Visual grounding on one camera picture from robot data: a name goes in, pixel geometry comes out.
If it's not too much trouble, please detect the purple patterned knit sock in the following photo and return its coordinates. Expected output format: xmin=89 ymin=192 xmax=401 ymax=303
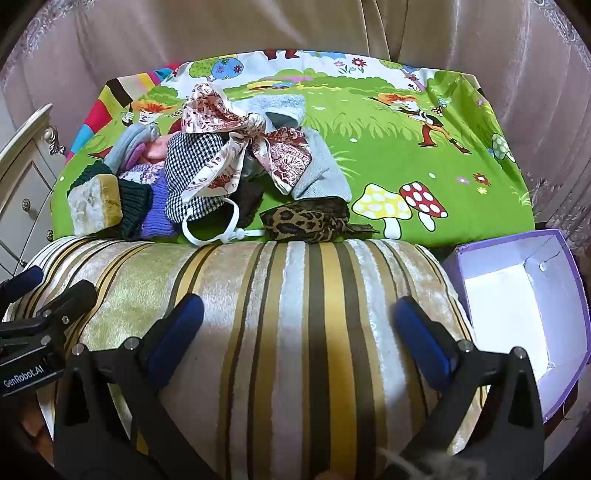
xmin=117 ymin=168 xmax=185 ymax=241

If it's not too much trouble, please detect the light blue fuzzy sock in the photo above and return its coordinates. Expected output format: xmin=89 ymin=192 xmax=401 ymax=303
xmin=245 ymin=95 xmax=308 ymax=127

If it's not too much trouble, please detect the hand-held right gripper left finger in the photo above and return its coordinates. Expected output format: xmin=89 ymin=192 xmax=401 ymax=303
xmin=53 ymin=293 xmax=219 ymax=480

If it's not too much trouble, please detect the grey herringbone sock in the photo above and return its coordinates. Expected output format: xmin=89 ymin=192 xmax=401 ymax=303
xmin=291 ymin=127 xmax=352 ymax=201

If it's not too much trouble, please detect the leopard print scarf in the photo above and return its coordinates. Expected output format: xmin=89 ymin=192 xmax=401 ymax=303
xmin=259 ymin=200 xmax=379 ymax=243

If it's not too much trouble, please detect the white ornate dresser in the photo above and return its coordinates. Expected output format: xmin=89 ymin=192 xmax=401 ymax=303
xmin=0 ymin=104 xmax=68 ymax=278

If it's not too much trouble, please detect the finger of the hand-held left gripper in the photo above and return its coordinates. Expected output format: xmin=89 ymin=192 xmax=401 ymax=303
xmin=0 ymin=267 xmax=45 ymax=302
xmin=34 ymin=279 xmax=99 ymax=329

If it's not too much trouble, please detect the striped velvet sofa cushion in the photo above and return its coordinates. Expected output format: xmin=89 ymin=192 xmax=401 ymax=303
xmin=2 ymin=237 xmax=485 ymax=480

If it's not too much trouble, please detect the dark green knit sock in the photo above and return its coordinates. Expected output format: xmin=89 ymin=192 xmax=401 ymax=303
xmin=69 ymin=161 xmax=153 ymax=241

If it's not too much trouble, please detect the yellow sponge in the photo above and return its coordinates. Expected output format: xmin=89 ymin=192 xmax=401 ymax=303
xmin=68 ymin=174 xmax=123 ymax=236

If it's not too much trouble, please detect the houndstooth cloth face mask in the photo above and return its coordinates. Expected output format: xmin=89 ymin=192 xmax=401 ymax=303
xmin=164 ymin=133 xmax=266 ymax=244

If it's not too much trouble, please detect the pink cloth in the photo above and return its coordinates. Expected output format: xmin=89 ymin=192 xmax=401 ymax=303
xmin=139 ymin=136 xmax=171 ymax=164

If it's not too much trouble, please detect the purple cardboard box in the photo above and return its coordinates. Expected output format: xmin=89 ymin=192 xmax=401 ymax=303
xmin=443 ymin=229 xmax=591 ymax=423

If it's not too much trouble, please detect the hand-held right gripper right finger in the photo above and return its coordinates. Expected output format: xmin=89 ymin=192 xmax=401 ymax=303
xmin=392 ymin=295 xmax=546 ymax=480

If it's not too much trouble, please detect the red white paisley scarf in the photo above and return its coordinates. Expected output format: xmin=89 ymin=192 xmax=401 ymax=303
xmin=180 ymin=83 xmax=315 ymax=204

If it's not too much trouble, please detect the green cartoon printed blanket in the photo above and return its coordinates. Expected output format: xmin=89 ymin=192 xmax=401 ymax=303
xmin=51 ymin=48 xmax=536 ymax=250

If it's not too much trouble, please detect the beige curtain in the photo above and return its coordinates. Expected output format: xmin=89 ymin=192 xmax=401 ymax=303
xmin=0 ymin=0 xmax=591 ymax=232

